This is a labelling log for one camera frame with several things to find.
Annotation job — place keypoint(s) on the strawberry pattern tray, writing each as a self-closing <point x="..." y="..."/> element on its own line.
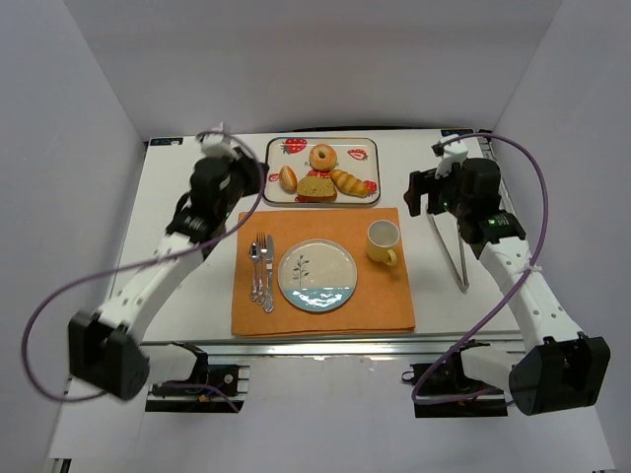
<point x="358" y="156"/>

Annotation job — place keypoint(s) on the blue table label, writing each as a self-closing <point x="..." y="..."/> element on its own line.
<point x="166" y="141"/>
<point x="456" y="131"/>

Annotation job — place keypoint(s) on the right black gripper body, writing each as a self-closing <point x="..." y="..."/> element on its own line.
<point x="416" y="193"/>

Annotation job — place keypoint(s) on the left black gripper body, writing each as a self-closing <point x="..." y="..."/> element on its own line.
<point x="251" y="173"/>

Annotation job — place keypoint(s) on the orange cloth placemat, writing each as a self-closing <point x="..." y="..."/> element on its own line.
<point x="381" y="302"/>

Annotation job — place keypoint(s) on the right blue table label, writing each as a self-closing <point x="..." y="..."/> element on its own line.
<point x="456" y="131"/>

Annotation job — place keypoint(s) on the striped long bread roll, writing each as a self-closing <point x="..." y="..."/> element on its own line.
<point x="349" y="184"/>

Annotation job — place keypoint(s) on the silver table knife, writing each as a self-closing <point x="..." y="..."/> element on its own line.
<point x="268" y="304"/>

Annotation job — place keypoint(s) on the left blue table label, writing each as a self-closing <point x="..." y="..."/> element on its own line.
<point x="166" y="141"/>

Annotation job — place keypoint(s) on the round sesame bun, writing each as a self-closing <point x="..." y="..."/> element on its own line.
<point x="288" y="179"/>

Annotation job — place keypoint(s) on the silver fork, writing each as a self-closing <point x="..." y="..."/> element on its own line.
<point x="261" y="251"/>

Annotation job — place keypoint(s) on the sliced loaf bread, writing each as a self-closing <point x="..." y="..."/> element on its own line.
<point x="314" y="189"/>

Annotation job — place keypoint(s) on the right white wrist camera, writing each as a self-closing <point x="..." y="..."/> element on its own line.
<point x="451" y="151"/>

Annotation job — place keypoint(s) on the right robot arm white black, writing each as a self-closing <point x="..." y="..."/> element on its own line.
<point x="563" y="368"/>

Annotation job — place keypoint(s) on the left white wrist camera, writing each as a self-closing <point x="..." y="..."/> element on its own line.
<point x="214" y="142"/>

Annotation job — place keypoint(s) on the yellow mug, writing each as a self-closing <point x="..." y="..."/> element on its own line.
<point x="382" y="238"/>

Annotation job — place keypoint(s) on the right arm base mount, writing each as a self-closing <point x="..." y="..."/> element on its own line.
<point x="448" y="380"/>

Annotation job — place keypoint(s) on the round plate blue white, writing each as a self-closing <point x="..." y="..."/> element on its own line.
<point x="317" y="275"/>

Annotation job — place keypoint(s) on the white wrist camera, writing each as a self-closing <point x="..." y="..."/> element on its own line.
<point x="214" y="142"/>
<point x="451" y="151"/>

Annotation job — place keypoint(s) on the metal serving tongs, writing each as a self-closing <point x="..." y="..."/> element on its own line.
<point x="450" y="243"/>

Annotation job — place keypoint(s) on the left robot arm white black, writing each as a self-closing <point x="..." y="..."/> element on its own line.
<point x="105" y="347"/>

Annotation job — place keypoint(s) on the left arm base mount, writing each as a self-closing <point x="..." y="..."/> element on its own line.
<point x="183" y="378"/>

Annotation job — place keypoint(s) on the bagel with hole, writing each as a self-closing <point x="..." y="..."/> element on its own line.
<point x="322" y="157"/>

